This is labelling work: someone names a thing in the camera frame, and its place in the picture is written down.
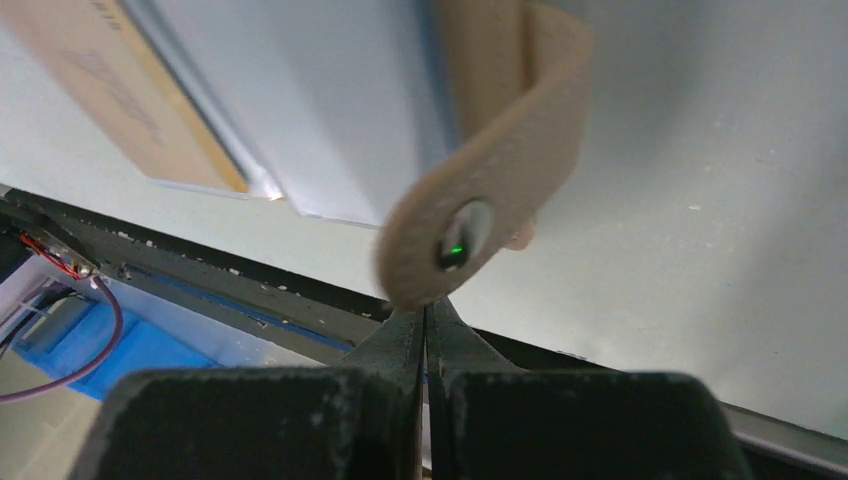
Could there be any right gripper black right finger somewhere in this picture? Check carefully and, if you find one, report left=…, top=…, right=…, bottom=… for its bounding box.
left=425, top=300, right=751, bottom=479

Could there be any blue plastic crate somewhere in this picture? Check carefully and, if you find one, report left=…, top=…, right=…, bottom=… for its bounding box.
left=13, top=301, right=223, bottom=402

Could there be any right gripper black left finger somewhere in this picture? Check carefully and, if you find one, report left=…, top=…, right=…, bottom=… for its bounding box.
left=70, top=312, right=424, bottom=479

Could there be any orange credit card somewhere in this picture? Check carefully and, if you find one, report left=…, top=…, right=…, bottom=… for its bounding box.
left=1, top=0, right=249, bottom=195

